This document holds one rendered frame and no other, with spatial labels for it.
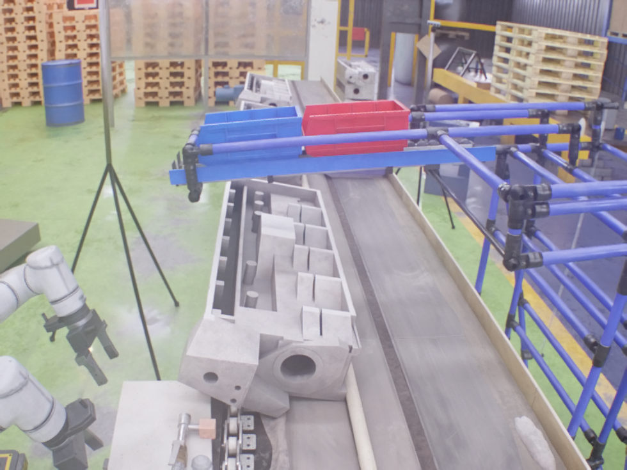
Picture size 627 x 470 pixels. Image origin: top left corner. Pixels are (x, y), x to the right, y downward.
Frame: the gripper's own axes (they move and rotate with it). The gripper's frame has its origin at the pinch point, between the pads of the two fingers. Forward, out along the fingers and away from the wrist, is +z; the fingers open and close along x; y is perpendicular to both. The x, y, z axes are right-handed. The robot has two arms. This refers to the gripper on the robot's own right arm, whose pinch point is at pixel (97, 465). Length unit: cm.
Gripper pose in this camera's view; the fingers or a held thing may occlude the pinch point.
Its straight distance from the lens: 120.9
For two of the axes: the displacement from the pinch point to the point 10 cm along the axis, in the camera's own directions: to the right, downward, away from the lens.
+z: 2.9, 7.4, 6.1
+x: 3.9, 4.9, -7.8
